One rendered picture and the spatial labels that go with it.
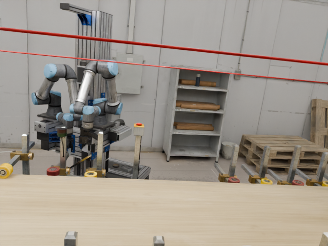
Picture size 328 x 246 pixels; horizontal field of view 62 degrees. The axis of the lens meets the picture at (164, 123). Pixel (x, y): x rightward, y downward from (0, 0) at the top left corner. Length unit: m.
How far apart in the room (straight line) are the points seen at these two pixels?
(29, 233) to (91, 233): 0.27
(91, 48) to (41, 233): 1.78
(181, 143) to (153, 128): 0.60
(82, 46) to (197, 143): 3.00
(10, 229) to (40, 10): 3.62
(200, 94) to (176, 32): 1.12
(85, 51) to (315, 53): 4.29
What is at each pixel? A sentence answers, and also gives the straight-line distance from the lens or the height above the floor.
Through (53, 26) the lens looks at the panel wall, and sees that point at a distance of 4.58.
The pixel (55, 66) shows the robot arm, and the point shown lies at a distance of 2.41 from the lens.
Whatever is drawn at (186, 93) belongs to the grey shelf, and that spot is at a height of 1.09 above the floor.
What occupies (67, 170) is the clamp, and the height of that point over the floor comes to 0.86.
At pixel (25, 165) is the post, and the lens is 2.13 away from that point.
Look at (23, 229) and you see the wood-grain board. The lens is 1.46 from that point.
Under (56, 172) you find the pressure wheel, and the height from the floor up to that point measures 0.90.
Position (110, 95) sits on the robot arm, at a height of 1.33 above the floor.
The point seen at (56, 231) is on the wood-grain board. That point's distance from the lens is 1.41.
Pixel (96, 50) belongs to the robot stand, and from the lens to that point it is 2.67.
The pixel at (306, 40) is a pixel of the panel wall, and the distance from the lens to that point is 5.69.
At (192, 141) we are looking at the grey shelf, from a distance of 4.99.
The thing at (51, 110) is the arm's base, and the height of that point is 1.09.
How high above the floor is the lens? 1.73
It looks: 14 degrees down
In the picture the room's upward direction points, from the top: 6 degrees clockwise
